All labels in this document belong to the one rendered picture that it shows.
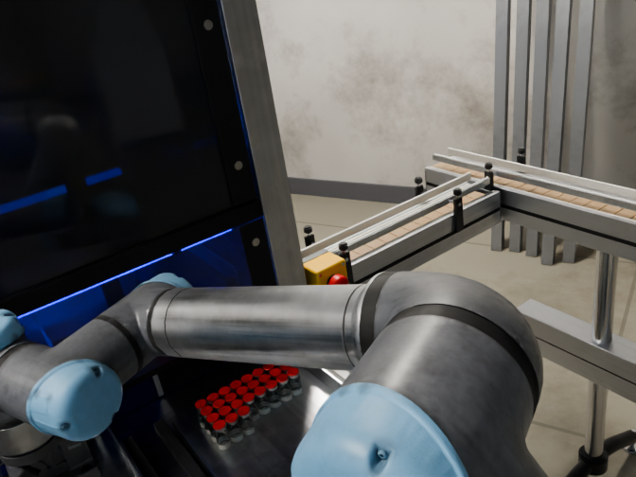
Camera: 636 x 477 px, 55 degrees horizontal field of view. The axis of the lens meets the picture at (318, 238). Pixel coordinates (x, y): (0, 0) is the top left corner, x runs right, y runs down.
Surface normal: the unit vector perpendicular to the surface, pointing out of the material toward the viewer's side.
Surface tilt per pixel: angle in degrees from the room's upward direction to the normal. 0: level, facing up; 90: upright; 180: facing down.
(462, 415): 41
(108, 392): 91
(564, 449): 0
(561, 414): 0
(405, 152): 90
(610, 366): 90
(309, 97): 90
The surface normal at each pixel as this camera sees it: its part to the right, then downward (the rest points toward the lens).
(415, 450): 0.20, -0.74
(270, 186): 0.58, 0.28
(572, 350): -0.80, 0.36
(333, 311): -0.54, -0.44
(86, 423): 0.86, 0.12
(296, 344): -0.55, 0.28
